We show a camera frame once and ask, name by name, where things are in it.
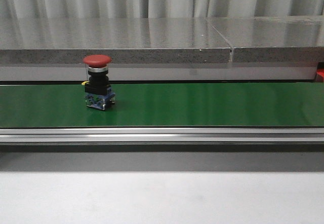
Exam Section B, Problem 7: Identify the grey stone slab left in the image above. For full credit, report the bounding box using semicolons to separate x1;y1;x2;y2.
1;18;230;66

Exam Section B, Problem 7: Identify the grey stone slab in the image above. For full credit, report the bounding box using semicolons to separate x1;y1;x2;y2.
1;18;230;66
207;16;323;65

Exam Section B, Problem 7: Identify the red mushroom push button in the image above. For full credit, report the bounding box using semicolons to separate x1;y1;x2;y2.
83;54;115;110

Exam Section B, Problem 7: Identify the green conveyor belt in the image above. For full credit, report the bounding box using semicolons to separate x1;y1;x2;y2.
1;82;323;128

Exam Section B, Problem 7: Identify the grey stone slab right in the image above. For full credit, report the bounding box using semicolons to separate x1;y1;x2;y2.
207;16;323;65

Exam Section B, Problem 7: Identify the white base panel under slabs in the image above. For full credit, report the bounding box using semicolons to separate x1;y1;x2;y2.
1;62;317;82

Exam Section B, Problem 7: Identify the red object at right edge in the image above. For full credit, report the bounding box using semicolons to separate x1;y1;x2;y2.
314;68;324;83

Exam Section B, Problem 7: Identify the aluminium conveyor side rail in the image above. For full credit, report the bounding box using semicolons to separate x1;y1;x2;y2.
1;127;323;146

